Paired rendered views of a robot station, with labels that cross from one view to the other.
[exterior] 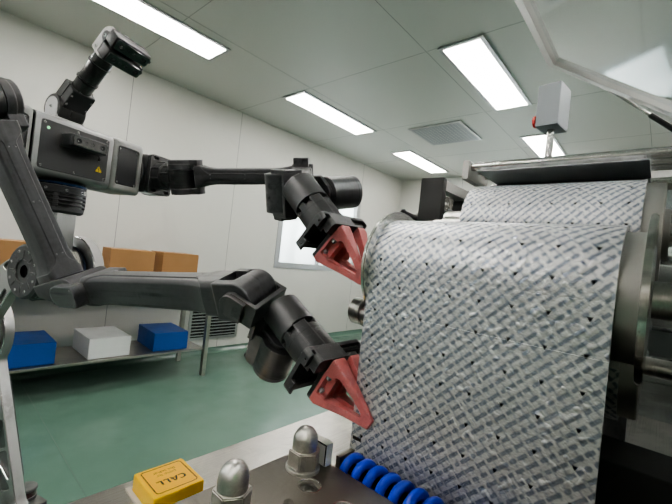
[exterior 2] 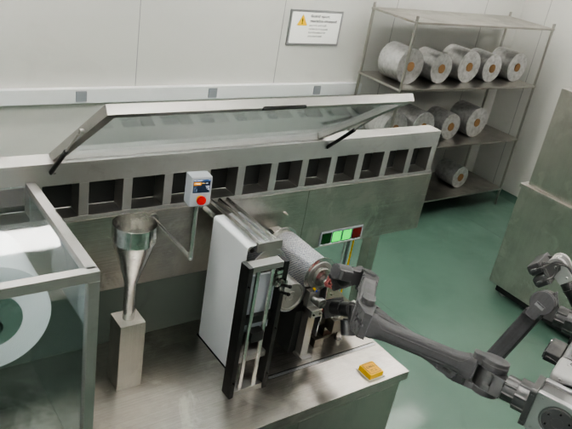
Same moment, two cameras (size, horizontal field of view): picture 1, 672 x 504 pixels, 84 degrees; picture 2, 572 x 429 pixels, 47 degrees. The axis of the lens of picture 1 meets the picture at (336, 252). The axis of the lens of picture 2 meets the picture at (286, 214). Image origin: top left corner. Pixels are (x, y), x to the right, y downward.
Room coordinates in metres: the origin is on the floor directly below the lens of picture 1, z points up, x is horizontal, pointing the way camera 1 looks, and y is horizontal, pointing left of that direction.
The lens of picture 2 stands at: (2.68, 0.10, 2.52)
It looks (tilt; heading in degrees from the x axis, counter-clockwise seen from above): 25 degrees down; 189
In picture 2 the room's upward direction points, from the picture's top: 10 degrees clockwise
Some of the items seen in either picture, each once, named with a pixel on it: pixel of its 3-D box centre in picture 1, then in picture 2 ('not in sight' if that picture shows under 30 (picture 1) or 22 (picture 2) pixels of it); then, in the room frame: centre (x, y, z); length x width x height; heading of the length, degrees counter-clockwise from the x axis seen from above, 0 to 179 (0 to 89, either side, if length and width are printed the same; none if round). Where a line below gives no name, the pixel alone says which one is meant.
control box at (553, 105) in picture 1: (549, 109); (198, 189); (0.88, -0.47, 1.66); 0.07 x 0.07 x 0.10; 42
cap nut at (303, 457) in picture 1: (304, 446); not in sight; (0.40, 0.01, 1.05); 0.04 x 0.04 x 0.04
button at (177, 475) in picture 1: (168, 484); (370, 369); (0.52, 0.20, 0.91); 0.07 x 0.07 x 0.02; 48
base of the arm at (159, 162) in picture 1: (167, 176); (519, 393); (1.17, 0.56, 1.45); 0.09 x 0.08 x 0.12; 157
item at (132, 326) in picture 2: not in sight; (128, 313); (0.95, -0.64, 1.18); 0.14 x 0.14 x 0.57
